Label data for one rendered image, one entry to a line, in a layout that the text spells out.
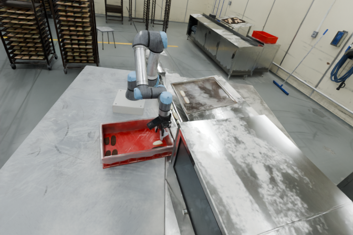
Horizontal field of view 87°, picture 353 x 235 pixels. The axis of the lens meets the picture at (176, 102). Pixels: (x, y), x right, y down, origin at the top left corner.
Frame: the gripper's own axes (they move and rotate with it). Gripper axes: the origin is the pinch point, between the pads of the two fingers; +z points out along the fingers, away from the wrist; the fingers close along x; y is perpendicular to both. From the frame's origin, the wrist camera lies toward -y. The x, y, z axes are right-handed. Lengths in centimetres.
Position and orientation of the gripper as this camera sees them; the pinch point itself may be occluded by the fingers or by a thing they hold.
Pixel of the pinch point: (157, 135)
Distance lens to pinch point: 135.6
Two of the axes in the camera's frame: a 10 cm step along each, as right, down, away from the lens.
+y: 8.4, -2.0, 5.1
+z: -1.6, 8.1, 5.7
